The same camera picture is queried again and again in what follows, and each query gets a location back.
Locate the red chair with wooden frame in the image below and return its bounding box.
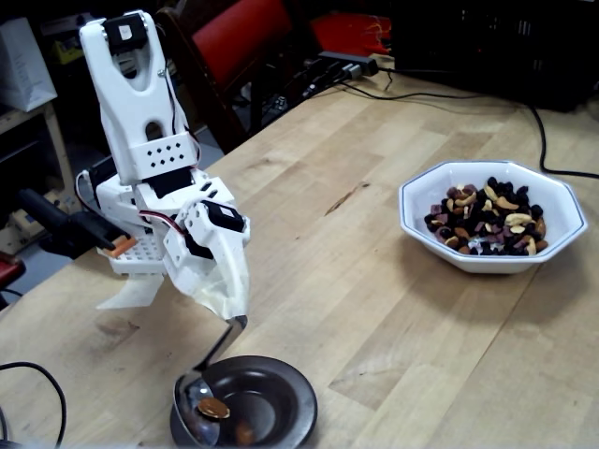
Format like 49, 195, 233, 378
156, 0, 305, 155

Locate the black clamp with orange trigger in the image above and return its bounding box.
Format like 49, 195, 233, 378
18, 188, 137, 257

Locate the small red padded stool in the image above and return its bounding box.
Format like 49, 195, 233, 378
0, 254, 27, 286

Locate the cream plastic device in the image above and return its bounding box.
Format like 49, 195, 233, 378
0, 208, 51, 256

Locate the black multi-port hub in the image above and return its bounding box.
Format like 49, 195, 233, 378
303, 50, 381, 80

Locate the nut and raisin mix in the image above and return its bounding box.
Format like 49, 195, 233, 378
423, 176, 548, 257

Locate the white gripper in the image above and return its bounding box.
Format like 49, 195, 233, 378
162, 199, 252, 320

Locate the bent metal spoon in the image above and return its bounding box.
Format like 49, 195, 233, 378
172, 315, 248, 446

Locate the black power cable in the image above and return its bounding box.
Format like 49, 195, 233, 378
343, 79, 599, 180

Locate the dark brown plate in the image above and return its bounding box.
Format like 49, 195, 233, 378
169, 355, 318, 449

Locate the white octagonal bowl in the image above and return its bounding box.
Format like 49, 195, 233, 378
398, 160, 590, 276

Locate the black plastic crate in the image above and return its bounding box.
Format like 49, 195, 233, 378
390, 0, 599, 113

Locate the red upholstered seat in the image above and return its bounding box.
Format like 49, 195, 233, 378
311, 13, 392, 57

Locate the thin black cable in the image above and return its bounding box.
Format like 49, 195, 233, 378
0, 361, 68, 449

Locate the small yellow box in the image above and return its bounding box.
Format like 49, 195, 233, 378
51, 39, 84, 65

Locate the white cardboard box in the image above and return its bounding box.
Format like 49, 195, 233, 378
0, 17, 58, 112

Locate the light wooden shelf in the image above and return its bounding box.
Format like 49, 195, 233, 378
0, 102, 79, 214

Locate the beige masking tape wrap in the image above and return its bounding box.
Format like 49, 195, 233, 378
194, 270, 250, 322

